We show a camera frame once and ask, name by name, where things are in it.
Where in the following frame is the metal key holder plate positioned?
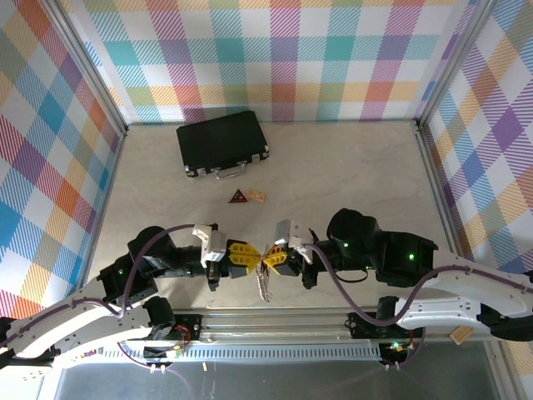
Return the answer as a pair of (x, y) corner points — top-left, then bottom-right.
(254, 262), (276, 303)

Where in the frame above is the small wooden block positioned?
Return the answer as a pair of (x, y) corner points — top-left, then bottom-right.
(449, 326), (476, 347)

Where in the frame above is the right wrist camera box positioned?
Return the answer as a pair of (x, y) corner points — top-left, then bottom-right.
(272, 218), (314, 264)

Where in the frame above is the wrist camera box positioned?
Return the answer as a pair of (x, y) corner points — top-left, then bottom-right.
(191, 222), (230, 270)
(272, 218), (314, 264)

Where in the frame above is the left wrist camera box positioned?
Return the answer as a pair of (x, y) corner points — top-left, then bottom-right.
(191, 222), (230, 270)

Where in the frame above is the aluminium mounting rail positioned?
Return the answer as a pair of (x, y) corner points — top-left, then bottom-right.
(49, 307), (507, 346)

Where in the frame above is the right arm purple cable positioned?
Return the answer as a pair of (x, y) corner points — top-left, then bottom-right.
(303, 243), (533, 370)

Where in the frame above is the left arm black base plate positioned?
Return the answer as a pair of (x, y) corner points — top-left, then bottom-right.
(169, 312), (204, 343)

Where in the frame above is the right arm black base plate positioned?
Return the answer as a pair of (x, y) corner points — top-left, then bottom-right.
(347, 312), (426, 339)

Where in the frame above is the slotted grey cable duct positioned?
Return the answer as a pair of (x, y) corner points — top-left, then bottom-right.
(99, 342), (384, 363)

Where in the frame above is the black briefcase with metal handle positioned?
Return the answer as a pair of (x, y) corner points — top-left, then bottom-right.
(175, 110), (272, 181)

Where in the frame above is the aluminium frame post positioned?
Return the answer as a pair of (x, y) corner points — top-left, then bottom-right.
(41, 0), (128, 138)
(413, 0), (501, 130)

